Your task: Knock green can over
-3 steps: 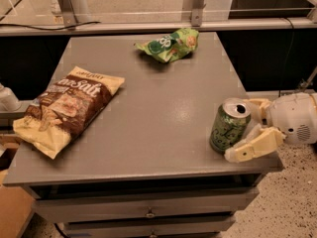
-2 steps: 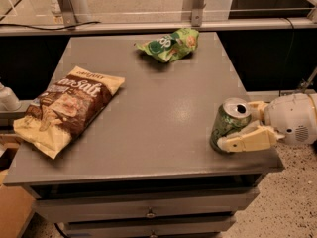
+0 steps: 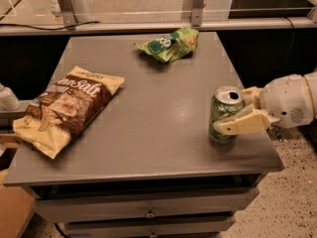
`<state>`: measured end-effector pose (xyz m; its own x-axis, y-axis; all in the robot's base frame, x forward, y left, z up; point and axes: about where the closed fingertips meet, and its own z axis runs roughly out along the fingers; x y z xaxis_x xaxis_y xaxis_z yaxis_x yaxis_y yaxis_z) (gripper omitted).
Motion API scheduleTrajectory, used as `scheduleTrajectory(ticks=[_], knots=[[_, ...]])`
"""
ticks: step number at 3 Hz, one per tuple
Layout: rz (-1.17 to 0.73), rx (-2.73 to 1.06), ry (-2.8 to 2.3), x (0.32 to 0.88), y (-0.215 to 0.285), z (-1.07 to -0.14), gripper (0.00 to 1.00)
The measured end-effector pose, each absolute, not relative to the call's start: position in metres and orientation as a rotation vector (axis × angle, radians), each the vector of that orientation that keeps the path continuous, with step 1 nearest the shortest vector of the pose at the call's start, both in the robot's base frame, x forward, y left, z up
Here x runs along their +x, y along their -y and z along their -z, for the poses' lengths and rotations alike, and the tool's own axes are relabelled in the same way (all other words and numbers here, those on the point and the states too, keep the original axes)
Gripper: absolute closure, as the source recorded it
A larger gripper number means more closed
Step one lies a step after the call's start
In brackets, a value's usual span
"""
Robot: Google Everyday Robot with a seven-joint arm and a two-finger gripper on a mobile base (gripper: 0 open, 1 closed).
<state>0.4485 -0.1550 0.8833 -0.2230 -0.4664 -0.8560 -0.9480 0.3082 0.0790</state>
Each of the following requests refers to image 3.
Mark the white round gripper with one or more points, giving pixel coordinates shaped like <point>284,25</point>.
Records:
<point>284,100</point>

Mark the green soda can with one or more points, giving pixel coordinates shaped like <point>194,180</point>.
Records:
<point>226,102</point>

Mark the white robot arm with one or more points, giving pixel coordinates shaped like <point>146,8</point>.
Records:
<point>285,102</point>

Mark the green crumpled snack bag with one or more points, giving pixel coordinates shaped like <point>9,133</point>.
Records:
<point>173,46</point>

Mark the grey drawer cabinet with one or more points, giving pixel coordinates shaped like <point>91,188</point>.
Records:
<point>148,149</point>

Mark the upper drawer knob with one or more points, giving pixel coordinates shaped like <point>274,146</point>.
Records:
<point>150,214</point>

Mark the drawer knob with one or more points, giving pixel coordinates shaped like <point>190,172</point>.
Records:
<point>150,214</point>
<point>153,235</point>

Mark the lower drawer knob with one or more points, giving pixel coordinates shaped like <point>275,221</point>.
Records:
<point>153,235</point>

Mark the brown sea salt chip bag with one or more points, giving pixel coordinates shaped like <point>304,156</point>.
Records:
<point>62,112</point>

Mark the white object at left edge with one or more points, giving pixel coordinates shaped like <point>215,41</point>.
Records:
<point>8,98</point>

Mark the cardboard box lower left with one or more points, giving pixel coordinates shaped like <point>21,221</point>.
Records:
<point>15,209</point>

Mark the right metal bracket post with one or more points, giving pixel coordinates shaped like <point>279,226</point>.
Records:
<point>197,7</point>

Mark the metal bracket post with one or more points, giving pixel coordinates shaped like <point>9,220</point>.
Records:
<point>66,9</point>
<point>197,7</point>

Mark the left metal bracket post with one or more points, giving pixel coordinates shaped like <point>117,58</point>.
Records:
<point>66,9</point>

